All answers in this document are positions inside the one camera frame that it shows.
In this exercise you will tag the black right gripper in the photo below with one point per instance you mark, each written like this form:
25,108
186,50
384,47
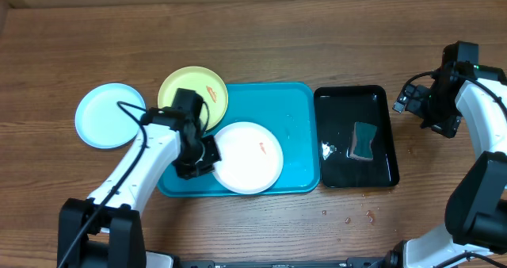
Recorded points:
447,128

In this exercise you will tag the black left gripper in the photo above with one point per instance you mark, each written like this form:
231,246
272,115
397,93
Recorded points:
207,166

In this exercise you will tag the pink white plate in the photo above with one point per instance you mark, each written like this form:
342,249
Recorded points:
251,158

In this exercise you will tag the green scrubbing sponge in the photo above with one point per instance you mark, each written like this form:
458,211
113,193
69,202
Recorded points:
361,146

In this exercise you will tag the light blue plate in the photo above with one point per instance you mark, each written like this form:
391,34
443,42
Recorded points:
100,122

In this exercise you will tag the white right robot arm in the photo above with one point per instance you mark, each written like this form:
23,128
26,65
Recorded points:
475,216

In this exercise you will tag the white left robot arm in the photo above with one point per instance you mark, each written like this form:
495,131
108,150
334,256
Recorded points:
105,230

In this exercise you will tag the black water tray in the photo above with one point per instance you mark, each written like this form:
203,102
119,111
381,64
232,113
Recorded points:
337,109

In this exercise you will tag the teal serving tray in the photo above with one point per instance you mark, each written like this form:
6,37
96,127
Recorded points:
286,109

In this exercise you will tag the yellow plate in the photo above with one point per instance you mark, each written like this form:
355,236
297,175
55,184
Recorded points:
204,82

